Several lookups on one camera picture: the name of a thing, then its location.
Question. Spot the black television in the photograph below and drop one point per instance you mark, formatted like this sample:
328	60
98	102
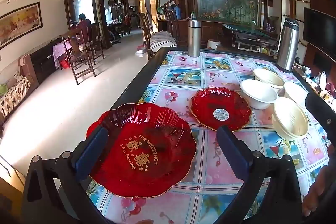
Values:
319	27

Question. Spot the framed wall painting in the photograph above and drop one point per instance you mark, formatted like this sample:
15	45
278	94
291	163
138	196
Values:
19	22

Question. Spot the large steel thermos jug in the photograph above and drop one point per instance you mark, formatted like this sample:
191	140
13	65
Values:
287	45

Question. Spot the printed plastic tablecloth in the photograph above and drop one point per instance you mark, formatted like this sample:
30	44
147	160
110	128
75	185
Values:
210	77

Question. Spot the dark low cabinet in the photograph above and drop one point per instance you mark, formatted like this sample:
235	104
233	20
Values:
44	58

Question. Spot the white plastic bowl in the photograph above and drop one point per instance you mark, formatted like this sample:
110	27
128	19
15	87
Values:
258	94
295	91

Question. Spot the pink tablecloth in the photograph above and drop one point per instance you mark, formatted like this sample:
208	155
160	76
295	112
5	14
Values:
61	49

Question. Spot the dark wooden chair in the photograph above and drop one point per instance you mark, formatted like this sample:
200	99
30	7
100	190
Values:
95	40
78	56
144	27

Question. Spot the person's right hand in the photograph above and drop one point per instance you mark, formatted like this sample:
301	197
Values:
316	192

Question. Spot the green mahjong table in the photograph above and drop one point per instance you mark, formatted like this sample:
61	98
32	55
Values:
249	35

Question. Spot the slim steel thermos bottle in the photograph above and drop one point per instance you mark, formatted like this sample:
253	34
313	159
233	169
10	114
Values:
194	39

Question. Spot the striped seat cushion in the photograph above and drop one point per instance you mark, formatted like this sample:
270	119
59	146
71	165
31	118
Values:
162	41

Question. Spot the small white figurine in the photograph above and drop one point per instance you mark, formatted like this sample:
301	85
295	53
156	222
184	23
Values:
307	70

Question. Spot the cream strainer bowl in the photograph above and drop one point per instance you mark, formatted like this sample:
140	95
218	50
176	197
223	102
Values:
267	77
288	119

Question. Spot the leaf patterned cushion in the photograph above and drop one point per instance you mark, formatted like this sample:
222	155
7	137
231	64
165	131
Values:
14	94

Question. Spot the white plastic bag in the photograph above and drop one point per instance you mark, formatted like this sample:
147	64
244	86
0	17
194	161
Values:
322	79

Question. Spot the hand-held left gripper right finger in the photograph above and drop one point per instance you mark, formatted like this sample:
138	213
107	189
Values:
233	153

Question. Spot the green cushion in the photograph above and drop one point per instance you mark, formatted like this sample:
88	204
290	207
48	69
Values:
2	88

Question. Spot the brown sofa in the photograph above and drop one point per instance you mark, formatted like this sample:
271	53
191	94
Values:
25	69

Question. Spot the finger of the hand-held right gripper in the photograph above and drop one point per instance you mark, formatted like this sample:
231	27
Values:
319	111

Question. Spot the white plastic stool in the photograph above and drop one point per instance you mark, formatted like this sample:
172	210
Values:
213	43

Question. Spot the red plate with white label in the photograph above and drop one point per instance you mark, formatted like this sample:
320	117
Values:
207	108

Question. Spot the red plate with gold print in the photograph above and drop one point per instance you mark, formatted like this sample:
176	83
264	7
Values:
157	174

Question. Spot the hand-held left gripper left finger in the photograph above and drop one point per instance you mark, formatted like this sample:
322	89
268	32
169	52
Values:
90	153

